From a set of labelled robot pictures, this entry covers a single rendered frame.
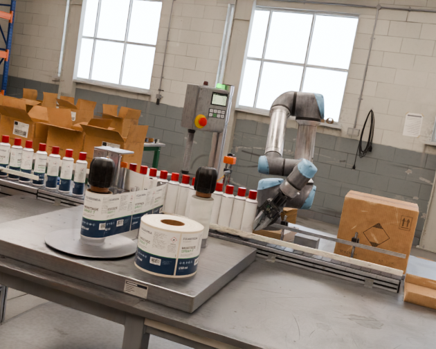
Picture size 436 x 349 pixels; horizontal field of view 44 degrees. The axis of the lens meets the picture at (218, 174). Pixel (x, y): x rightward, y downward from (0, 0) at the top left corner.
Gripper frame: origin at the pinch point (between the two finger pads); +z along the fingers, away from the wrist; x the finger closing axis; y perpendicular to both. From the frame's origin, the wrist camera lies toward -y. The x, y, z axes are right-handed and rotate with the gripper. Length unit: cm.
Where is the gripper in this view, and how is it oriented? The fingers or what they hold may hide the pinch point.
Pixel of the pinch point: (256, 227)
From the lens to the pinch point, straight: 227.2
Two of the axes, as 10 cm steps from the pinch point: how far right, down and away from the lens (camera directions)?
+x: 7.2, 6.6, -2.0
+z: -6.1, 7.5, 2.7
